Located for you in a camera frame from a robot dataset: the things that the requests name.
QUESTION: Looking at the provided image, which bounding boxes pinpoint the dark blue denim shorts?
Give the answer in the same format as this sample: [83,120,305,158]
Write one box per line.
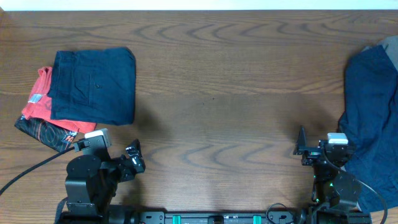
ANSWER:
[48,47,136,126]

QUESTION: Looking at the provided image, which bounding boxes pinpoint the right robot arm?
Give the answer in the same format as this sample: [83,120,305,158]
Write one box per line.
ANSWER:
[293,126,361,212]

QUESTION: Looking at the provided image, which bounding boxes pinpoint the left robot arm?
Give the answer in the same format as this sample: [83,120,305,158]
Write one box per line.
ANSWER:
[55,136,146,223]

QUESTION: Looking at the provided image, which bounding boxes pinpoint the dark blue garment pile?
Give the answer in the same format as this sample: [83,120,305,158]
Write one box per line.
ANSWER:
[339,45,397,208]

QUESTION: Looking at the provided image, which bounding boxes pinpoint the folded black orange-print garment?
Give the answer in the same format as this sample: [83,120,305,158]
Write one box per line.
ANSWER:
[14,115,77,152]

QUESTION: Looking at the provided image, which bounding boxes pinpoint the folded orange t-shirt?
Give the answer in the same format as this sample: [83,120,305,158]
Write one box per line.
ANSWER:
[22,67,96,133]

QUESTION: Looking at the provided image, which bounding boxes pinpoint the grey garment at right edge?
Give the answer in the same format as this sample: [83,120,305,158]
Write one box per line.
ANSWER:
[362,35,398,70]

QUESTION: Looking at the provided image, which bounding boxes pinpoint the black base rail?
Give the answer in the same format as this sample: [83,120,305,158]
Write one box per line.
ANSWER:
[60,208,373,224]

